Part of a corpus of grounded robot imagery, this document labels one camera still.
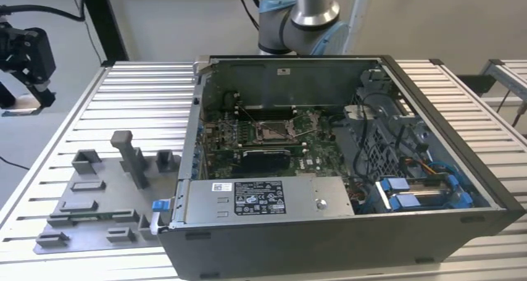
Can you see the silver square CPU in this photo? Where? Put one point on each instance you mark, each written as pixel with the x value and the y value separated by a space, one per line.
pixel 20 111

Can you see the silver power supply unit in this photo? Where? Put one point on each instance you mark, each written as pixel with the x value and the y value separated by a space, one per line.
pixel 296 200

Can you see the black RAM slot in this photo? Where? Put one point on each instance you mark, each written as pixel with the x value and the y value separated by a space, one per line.
pixel 266 109
pixel 270 144

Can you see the green motherboard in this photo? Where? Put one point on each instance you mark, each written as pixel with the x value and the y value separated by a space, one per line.
pixel 320 157

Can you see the black frame post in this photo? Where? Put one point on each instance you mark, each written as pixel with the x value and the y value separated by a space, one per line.
pixel 104 24

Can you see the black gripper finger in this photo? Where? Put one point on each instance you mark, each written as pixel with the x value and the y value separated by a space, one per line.
pixel 41 94
pixel 6 98

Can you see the hard disk in blue carrier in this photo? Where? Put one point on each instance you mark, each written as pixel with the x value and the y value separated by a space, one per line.
pixel 394 183
pixel 405 202

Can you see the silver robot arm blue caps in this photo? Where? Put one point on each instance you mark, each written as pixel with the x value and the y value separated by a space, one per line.
pixel 304 15

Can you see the black open PC case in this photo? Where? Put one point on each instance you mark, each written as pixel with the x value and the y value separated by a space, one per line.
pixel 288 250

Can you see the aluminium frame side table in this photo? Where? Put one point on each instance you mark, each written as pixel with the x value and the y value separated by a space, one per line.
pixel 509 77

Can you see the CPU socket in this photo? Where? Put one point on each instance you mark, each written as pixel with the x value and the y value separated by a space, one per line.
pixel 273 133

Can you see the grey plastic parts rack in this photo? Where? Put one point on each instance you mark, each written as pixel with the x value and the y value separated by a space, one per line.
pixel 102 197

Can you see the grey metal drive cage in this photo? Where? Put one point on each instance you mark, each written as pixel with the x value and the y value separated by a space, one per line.
pixel 382 132

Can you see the black graphics card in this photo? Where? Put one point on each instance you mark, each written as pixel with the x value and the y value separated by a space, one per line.
pixel 265 162

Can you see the green RAM stick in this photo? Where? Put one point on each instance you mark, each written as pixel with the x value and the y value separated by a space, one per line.
pixel 94 215

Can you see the blue plastic case latch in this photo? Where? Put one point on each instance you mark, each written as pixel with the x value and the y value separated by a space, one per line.
pixel 160 206

